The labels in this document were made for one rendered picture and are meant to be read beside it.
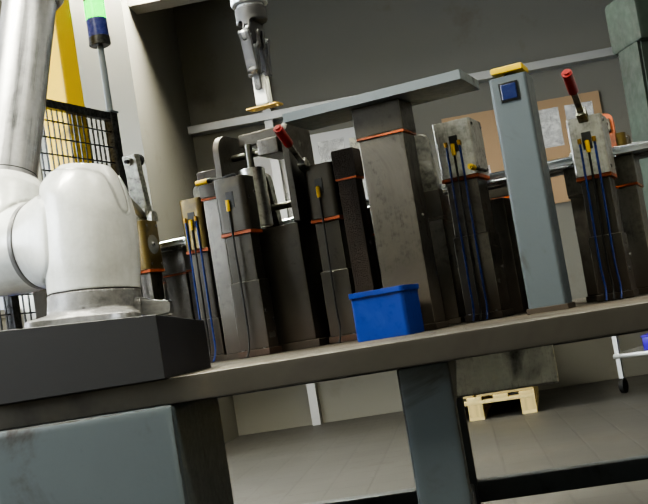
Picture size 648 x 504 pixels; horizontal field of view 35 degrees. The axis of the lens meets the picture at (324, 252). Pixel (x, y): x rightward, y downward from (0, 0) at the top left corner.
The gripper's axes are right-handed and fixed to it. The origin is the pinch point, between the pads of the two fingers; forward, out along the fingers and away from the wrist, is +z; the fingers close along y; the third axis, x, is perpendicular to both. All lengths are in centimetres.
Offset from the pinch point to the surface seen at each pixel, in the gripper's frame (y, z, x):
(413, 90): -35, 16, -45
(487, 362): 45, 73, -32
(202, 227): -15.5, 30.8, 12.8
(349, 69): 546, -138, 157
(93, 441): -89, 68, -2
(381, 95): -35, 15, -39
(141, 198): -7.9, 20.2, 31.7
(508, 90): -32, 19, -62
